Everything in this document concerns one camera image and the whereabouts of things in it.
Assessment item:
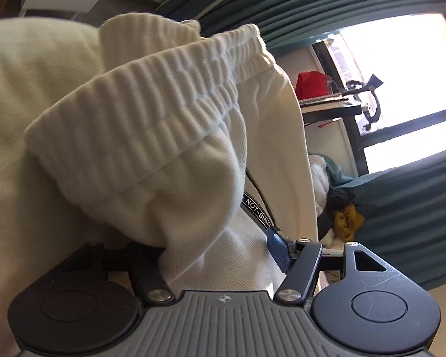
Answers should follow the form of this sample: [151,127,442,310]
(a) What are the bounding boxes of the cream sweatpants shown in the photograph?
[0,12,319,298]

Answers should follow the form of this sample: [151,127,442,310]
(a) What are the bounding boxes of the yellow garment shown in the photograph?
[332,204,365,241]

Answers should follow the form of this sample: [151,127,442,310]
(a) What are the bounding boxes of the red cloth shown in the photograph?
[295,71,334,100]

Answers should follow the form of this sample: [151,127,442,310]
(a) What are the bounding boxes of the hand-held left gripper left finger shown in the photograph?
[64,241,174,306]

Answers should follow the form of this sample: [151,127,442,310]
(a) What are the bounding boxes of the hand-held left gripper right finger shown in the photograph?
[266,228,395,304]

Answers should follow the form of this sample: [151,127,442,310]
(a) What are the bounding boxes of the pile of grey clothes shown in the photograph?
[318,188,354,244]

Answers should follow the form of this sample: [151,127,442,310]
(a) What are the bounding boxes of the silver tripod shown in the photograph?
[299,73,384,131]

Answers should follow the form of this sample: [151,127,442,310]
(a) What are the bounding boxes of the black framed window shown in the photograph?
[311,12,446,176]

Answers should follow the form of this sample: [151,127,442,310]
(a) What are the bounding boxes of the black folded board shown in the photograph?
[300,101,363,124]

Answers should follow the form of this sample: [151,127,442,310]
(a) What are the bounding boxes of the white duvet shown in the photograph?
[308,152,338,214]

